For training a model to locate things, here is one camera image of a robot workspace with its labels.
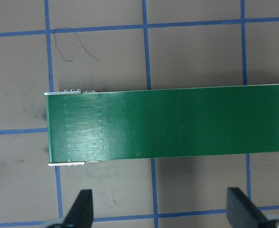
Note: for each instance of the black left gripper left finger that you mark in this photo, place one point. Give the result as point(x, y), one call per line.
point(80, 214)

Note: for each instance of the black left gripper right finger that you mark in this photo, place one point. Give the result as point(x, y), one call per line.
point(241, 212)

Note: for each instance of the green conveyor belt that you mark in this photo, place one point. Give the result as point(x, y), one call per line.
point(88, 127)

